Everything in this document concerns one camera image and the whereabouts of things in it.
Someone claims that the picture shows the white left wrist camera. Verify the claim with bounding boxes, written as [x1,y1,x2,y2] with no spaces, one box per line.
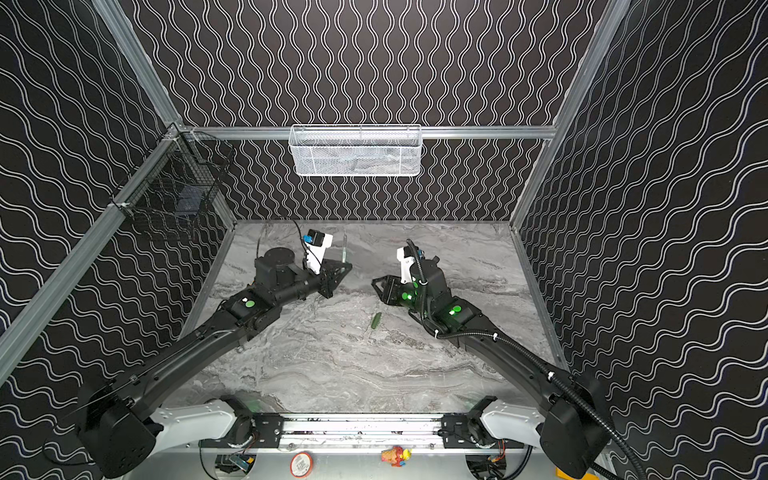
[301,229,333,274]

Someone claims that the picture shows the white wire mesh basket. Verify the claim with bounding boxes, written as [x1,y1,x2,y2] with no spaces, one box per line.
[288,124,424,177]

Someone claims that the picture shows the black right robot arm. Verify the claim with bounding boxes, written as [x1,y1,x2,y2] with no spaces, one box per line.
[371,257,614,478]

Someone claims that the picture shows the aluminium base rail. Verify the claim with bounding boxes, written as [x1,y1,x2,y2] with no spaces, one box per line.
[119,411,601,452]

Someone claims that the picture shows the black wire mesh basket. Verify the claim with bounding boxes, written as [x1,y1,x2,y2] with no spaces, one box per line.
[119,131,234,243]

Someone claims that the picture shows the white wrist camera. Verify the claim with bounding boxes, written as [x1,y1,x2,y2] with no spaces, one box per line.
[396,245,427,285]
[301,229,333,274]

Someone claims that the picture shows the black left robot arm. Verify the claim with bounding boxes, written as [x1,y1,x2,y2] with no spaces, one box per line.
[73,247,353,479]

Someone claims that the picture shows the small red yellow toy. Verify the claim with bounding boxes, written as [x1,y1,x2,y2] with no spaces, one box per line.
[380,446,412,468]

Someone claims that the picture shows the yellow block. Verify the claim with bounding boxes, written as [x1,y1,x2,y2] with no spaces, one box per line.
[555,468,576,480]

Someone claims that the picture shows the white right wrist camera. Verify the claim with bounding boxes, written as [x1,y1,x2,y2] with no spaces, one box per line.
[396,245,427,285]

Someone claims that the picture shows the red white tape roll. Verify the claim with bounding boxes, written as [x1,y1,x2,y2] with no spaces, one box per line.
[289,452,314,479]

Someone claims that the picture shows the green pen cap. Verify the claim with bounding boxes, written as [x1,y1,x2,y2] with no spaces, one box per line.
[371,312,382,329]

